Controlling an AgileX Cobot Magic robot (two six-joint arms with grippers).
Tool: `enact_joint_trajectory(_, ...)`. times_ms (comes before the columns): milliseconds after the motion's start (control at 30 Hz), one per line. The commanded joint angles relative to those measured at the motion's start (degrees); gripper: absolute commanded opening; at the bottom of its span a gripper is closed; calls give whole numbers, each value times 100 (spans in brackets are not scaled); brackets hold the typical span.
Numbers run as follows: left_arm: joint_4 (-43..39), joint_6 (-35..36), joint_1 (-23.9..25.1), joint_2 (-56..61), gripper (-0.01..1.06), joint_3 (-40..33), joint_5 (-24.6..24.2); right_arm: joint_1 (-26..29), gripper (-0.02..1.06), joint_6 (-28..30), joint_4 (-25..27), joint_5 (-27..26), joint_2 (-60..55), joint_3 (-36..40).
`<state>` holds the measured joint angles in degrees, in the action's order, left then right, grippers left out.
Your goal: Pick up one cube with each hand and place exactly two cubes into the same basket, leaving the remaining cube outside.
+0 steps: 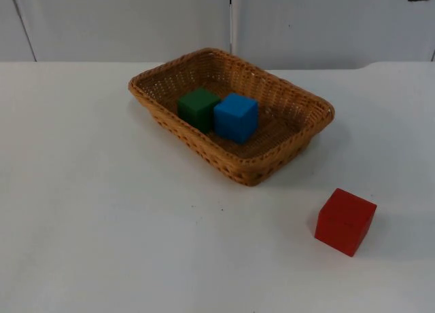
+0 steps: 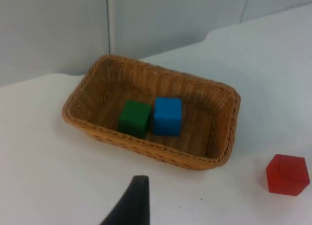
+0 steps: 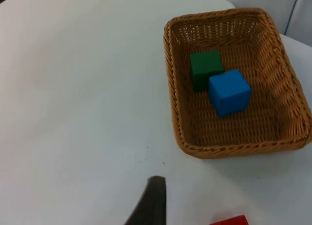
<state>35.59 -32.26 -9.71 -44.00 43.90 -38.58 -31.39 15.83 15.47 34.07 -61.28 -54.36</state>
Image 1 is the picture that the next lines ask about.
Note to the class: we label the blue cube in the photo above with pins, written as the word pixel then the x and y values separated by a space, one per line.
pixel 234 117

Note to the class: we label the green cube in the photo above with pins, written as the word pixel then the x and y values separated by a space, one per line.
pixel 195 107

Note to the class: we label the pale brown wicker basket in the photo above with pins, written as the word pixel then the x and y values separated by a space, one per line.
pixel 272 146

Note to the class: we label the red cube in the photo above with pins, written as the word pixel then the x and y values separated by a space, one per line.
pixel 343 223

